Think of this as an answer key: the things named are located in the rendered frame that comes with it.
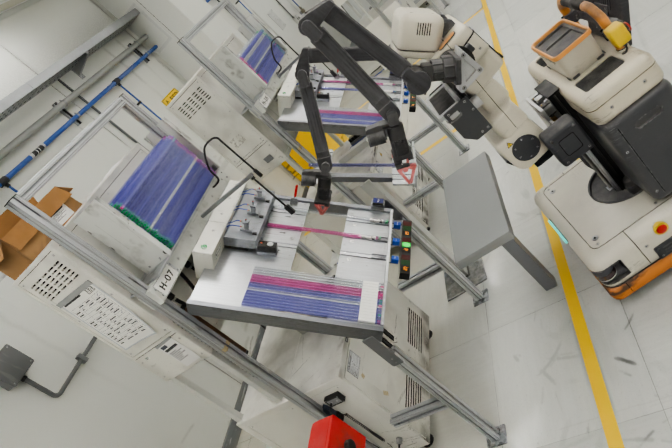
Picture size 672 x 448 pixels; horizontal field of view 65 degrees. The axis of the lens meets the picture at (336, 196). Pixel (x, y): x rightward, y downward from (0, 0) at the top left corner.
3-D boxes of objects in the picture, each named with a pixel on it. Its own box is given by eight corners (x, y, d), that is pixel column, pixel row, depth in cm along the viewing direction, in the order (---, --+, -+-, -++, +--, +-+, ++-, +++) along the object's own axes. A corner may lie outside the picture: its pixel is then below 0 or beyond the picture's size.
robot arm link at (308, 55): (292, 46, 200) (294, 45, 210) (295, 82, 205) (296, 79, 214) (409, 42, 201) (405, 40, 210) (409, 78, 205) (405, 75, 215)
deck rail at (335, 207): (391, 219, 242) (393, 208, 239) (391, 222, 241) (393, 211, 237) (241, 200, 248) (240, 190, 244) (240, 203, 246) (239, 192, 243)
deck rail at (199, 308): (381, 337, 188) (383, 326, 184) (381, 342, 186) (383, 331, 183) (189, 310, 194) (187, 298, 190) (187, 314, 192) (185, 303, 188)
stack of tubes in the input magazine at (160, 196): (217, 171, 235) (168, 131, 226) (173, 247, 195) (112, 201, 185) (200, 185, 241) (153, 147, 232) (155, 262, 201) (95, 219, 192)
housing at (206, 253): (248, 205, 247) (247, 181, 238) (215, 280, 208) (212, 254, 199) (232, 203, 247) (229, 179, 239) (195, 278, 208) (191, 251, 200)
